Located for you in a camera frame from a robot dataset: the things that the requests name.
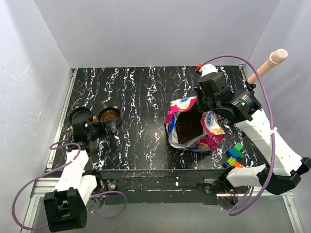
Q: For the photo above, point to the pink cat food bag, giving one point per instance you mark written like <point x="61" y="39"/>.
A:
<point x="190" y="129"/>

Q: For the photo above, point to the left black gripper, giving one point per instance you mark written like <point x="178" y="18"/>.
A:
<point x="101" y="126"/>

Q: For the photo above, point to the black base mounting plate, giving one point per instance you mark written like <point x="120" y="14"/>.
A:
<point x="158" y="186"/>

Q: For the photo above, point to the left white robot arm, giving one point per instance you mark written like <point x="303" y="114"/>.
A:
<point x="65" y="206"/>

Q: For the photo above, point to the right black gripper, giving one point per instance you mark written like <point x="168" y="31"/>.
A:
<point x="201" y="108"/>

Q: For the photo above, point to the aluminium rail frame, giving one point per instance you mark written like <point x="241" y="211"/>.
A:
<point x="164" y="135"/>

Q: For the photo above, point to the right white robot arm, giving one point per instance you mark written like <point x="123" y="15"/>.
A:
<point x="284" y="167"/>

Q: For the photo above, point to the black pet bowl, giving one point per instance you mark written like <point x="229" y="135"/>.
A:
<point x="80" y="114"/>
<point x="109" y="113"/>

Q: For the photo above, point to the right black pet bowl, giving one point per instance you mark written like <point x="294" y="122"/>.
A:
<point x="109" y="113"/>

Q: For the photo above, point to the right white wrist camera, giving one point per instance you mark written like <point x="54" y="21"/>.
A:
<point x="203" y="70"/>

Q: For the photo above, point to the left black pet bowl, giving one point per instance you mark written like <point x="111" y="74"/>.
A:
<point x="80" y="114"/>

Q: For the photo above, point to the colourful toy block car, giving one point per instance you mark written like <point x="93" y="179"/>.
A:
<point x="235" y="156"/>

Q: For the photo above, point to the pink microphone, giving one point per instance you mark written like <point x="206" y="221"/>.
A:
<point x="276" y="58"/>

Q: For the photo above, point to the black microphone tripod stand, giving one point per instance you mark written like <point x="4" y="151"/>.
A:
<point x="237" y="107"/>

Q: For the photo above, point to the clear plastic scoop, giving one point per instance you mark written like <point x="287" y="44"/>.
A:
<point x="113" y="127"/>

